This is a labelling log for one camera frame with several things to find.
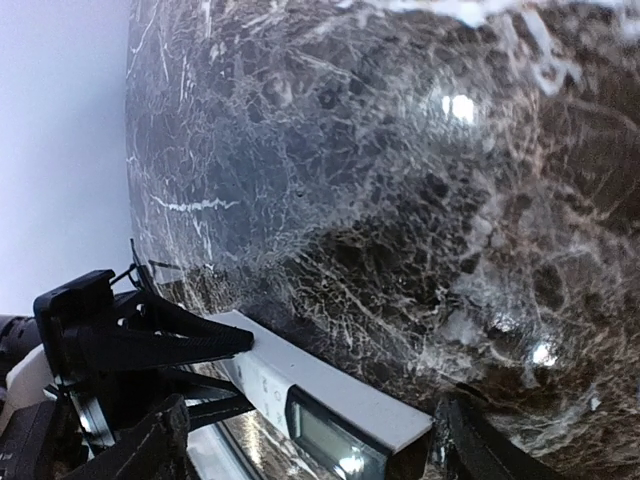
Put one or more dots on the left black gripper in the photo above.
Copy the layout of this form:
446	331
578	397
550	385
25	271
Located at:
100	346

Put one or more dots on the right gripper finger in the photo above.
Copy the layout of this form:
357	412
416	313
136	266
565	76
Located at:
466	446

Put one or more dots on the white remote control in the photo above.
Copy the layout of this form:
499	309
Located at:
349	428

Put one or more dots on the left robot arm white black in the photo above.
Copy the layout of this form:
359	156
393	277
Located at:
209	400

